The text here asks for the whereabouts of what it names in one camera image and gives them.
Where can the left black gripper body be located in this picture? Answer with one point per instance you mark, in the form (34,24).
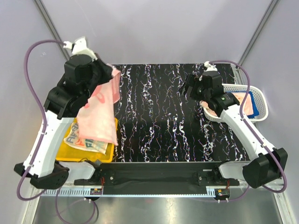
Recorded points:
(101,75)

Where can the yellow plastic tray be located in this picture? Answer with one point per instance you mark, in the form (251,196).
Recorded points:
(67,153)

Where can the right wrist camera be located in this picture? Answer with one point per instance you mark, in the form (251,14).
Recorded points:
(209,66)

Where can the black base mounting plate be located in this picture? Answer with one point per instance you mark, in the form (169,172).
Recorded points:
(158,178)

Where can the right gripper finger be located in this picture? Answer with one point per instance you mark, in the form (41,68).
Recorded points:
(183,90)
(189,80)

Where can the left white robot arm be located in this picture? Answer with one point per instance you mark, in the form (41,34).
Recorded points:
(45,172)

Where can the slotted white cable duct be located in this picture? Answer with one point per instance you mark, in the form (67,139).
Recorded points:
(79,192)

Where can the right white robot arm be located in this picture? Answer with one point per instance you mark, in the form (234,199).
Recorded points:
(266,163)

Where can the white perforated plastic basket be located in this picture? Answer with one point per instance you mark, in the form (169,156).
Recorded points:
(258,97)

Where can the blue folded towel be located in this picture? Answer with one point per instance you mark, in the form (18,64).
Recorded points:
(254,107)

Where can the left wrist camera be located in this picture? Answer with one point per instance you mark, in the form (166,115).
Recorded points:
(79,47)

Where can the pink patterned towel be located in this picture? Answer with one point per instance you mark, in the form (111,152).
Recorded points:
(96,119)

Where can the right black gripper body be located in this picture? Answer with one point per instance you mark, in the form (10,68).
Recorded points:
(197,91)

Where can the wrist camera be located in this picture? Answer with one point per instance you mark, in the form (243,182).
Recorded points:
(79,47)
(209,66)

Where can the orange fox pattern towel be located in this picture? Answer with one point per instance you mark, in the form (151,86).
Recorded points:
(240,96)

